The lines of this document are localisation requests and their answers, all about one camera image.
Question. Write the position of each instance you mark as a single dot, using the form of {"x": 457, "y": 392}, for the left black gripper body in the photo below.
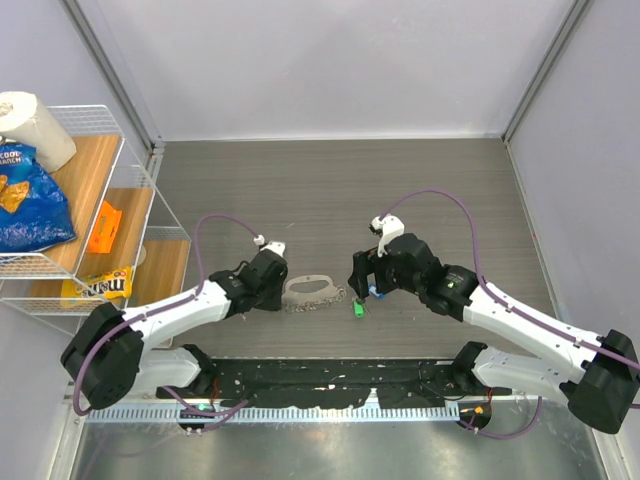
{"x": 270, "y": 295}

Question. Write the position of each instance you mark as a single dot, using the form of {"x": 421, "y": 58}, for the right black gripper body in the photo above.
{"x": 387, "y": 277}

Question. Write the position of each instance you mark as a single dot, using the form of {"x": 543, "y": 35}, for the key with green tag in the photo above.
{"x": 359, "y": 308}

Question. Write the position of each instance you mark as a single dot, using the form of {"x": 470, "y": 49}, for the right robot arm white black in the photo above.
{"x": 595, "y": 376}

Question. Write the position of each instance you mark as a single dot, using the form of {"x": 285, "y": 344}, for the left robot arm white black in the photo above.
{"x": 117, "y": 352}

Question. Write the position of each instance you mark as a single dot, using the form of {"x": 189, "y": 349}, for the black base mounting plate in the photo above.
{"x": 336, "y": 383}

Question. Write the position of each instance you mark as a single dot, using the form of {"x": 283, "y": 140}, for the yellow m&m's bag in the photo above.
{"x": 112, "y": 285}

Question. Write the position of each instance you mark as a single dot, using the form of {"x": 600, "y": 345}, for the orange candy packet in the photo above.
{"x": 105, "y": 229}

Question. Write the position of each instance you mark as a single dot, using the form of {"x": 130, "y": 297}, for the blue chips bag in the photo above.
{"x": 35, "y": 212}

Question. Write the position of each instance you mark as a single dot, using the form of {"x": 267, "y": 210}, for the paper towel roll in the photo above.
{"x": 25, "y": 119}

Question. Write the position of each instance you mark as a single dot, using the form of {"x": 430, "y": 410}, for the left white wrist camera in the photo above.
{"x": 276, "y": 247}

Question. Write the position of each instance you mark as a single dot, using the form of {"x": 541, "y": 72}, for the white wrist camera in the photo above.
{"x": 276, "y": 247}
{"x": 387, "y": 228}

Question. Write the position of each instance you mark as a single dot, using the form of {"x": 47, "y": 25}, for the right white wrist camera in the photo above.
{"x": 387, "y": 228}

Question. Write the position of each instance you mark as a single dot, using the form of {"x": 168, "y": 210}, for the white slotted cable duct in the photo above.
{"x": 369, "y": 412}

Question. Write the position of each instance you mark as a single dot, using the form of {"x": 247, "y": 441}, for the white wire shelf rack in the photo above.
{"x": 123, "y": 224}

